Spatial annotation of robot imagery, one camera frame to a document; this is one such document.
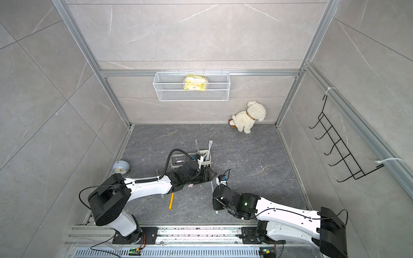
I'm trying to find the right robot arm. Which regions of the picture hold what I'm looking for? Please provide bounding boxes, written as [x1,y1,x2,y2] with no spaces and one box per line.
[213,183,348,258]

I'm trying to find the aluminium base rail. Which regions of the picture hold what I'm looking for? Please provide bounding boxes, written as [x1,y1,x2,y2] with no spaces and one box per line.
[57,225,324,258]

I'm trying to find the yellow packet in basket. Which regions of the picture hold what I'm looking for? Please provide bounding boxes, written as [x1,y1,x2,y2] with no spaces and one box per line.
[184,75,209,91]

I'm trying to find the white wire wall basket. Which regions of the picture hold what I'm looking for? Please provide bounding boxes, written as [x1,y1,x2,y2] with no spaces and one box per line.
[153,72,231,102]

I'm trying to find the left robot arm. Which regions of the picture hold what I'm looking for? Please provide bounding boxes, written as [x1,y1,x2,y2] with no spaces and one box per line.
[85,148,217,245]

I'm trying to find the white toothbrush holder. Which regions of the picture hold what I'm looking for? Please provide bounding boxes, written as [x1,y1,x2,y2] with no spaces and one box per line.
[170,149,212,169]

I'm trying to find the dark grey toothbrush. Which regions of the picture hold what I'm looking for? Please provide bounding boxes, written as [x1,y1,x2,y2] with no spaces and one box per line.
[195,139,200,155]

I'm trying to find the black wall hook rack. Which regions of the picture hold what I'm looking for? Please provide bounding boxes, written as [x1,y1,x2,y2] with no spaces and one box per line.
[309,95,385,183]

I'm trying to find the yellow toothbrush pink bristles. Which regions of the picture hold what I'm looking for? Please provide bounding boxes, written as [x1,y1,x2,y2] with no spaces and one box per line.
[168,193,175,210]

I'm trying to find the white plush dog toy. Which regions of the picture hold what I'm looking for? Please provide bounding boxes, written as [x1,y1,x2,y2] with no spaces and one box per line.
[229,101,266,134]

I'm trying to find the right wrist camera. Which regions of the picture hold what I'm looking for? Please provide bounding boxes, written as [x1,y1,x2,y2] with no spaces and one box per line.
[216,174,228,186]

